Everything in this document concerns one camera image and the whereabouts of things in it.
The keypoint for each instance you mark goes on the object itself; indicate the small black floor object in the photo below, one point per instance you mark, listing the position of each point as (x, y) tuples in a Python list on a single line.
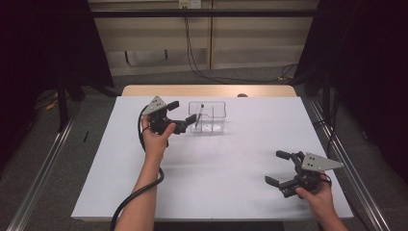
[(86, 137)]

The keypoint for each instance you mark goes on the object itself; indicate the person's left hand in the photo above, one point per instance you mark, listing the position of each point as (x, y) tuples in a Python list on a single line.
[(155, 142)]

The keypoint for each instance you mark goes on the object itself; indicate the black metal stand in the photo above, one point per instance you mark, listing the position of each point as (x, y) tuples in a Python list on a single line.
[(62, 102), (326, 96)]

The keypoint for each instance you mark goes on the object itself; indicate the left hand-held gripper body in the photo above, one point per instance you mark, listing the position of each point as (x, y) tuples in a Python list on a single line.
[(157, 114)]

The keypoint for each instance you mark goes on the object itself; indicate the black metal frame bar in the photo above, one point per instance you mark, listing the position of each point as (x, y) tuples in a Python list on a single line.
[(205, 12)]

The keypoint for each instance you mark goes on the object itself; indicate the black pen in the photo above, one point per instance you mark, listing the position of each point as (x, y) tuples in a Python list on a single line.
[(199, 116)]

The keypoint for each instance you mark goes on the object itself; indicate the clear plastic divided container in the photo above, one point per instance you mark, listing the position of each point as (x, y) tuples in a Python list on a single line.
[(211, 120)]

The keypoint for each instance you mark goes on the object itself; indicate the plain white wall socket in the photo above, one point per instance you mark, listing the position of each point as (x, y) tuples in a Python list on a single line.
[(195, 3)]

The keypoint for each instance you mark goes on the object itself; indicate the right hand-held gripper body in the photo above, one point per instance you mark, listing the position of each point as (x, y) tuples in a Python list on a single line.
[(309, 168)]

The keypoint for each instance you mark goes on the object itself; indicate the aluminium floor rail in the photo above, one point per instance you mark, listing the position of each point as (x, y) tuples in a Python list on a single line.
[(352, 166), (41, 173)]

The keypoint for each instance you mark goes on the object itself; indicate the white wall socket yellow label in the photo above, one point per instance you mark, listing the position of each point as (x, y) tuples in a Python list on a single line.
[(184, 3)]

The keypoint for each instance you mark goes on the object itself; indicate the person's right hand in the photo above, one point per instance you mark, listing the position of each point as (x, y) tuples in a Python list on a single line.
[(317, 199)]

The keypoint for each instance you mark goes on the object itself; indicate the black curtain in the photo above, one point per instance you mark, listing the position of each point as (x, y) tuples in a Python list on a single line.
[(362, 64), (41, 41)]

